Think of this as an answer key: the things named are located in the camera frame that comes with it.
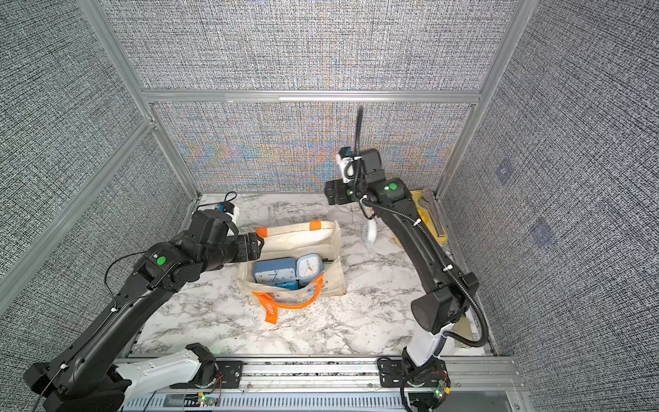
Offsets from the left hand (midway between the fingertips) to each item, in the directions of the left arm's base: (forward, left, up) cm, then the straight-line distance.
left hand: (257, 240), depth 68 cm
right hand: (+17, -23, +5) cm, 29 cm away
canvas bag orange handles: (+7, -18, -11) cm, 22 cm away
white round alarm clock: (+17, -36, -22) cm, 45 cm away
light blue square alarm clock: (+3, -12, -22) cm, 25 cm away
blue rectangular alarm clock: (+2, -3, -23) cm, 23 cm away
